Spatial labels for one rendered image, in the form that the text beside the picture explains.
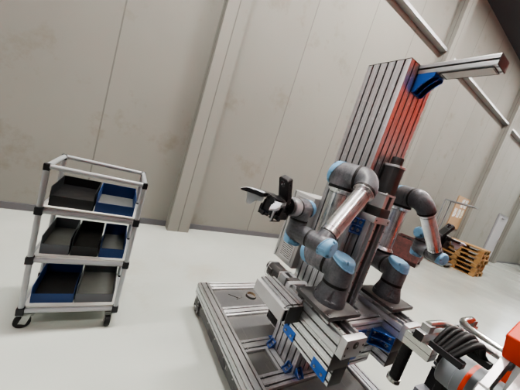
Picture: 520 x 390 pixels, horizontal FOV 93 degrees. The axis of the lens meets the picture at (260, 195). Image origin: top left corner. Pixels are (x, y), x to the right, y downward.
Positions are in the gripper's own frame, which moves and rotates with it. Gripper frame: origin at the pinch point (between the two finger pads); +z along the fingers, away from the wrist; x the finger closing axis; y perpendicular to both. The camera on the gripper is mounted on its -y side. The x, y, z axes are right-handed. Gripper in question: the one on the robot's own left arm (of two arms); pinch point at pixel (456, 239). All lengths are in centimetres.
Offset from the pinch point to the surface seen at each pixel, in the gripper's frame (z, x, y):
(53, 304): -234, -26, 113
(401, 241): 347, -317, 119
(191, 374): -147, 7, 124
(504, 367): -94, 84, 9
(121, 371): -186, 5, 124
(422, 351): -97, 69, 23
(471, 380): -81, 77, 25
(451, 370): -83, 72, 27
